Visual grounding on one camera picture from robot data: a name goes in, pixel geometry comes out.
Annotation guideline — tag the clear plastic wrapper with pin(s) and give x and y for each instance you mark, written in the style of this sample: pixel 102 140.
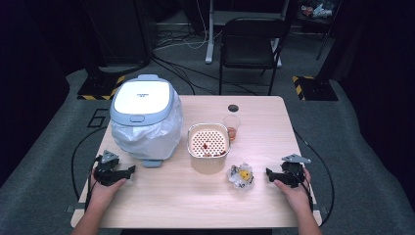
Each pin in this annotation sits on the clear plastic wrapper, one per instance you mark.
pixel 241 176

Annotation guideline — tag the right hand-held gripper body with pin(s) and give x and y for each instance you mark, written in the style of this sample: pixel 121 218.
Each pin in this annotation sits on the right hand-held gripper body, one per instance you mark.
pixel 292 173

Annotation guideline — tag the dark cabinet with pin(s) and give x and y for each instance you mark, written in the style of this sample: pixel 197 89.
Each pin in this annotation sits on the dark cabinet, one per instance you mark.
pixel 120 29

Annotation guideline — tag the black folding chair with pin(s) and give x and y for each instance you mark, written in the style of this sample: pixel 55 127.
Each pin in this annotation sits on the black folding chair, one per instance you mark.
pixel 251 42

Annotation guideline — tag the person's right hand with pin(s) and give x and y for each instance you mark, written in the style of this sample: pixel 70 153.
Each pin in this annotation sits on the person's right hand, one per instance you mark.
pixel 295 196

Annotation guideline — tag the white desk frame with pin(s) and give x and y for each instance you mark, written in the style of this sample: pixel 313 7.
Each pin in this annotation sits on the white desk frame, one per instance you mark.
pixel 209 32

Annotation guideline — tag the cluttered items on shelf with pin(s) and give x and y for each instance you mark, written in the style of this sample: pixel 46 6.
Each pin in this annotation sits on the cluttered items on shelf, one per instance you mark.
pixel 318 9

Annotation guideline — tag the clear plastic cup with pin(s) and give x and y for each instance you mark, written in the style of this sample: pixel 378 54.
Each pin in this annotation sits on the clear plastic cup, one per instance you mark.
pixel 232 125

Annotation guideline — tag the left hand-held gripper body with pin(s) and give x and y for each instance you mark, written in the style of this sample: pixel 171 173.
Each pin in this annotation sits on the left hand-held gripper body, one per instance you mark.
pixel 109 171

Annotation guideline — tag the grey table bracket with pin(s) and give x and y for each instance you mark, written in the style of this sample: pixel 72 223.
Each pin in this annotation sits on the grey table bracket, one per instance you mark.
pixel 323 210
pixel 70 209

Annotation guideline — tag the white plastic trash bag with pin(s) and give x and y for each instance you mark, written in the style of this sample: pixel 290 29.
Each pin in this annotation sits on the white plastic trash bag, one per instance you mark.
pixel 153 138

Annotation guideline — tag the black striped stand base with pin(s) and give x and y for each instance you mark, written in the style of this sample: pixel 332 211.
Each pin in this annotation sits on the black striped stand base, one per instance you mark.
pixel 318 89
pixel 98 88

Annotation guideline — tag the beige strainer bowl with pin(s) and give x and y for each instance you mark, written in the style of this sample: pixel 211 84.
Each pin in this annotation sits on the beige strainer bowl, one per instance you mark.
pixel 208 143

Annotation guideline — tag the red food scraps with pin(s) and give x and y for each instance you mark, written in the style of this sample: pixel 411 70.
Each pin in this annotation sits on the red food scraps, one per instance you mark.
pixel 215 151

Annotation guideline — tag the white and blue trash can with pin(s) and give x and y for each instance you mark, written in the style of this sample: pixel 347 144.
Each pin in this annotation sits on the white and blue trash can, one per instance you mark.
pixel 142 98

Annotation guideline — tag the person's left hand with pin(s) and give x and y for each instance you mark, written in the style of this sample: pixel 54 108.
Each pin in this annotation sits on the person's left hand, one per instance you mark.
pixel 102 192

